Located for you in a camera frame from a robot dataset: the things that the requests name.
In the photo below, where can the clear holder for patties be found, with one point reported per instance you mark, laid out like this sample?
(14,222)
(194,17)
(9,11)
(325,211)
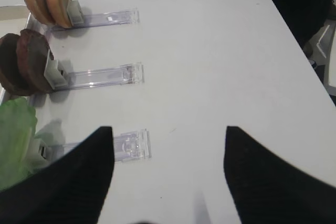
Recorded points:
(125,74)

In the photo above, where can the cream metal tray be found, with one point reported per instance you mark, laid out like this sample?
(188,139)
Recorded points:
(14,12)

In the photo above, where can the brown meat patty left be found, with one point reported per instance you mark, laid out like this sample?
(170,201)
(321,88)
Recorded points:
(11,79)

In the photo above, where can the white pusher block lettuce holder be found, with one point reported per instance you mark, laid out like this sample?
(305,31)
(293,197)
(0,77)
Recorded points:
(38,155)

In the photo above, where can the grey pusher block bun holder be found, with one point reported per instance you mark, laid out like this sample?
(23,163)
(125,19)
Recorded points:
(74,12)

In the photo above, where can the brown meat patty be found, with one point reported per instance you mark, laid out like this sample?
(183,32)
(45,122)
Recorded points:
(11,79)
(32,49)

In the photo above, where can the brown meat patty right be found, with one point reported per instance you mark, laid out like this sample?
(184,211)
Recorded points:
(32,49)

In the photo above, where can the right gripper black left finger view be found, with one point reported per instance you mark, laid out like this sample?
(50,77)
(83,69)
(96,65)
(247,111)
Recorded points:
(71,190)

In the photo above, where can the clear holder for lettuce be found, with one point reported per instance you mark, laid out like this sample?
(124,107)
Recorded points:
(131,146)

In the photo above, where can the standing green lettuce leaf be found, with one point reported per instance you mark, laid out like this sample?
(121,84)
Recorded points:
(18,125)

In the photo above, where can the clear holder for right buns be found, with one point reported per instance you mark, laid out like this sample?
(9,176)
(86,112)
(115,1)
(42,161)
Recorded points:
(106,19)

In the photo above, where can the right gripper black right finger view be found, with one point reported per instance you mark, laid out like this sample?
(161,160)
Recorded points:
(267,189)

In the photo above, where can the grey pusher block patty holder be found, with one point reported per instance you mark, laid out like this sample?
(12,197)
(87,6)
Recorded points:
(55,73)

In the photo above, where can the white frame on floor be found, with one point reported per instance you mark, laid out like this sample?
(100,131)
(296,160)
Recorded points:
(323,45)

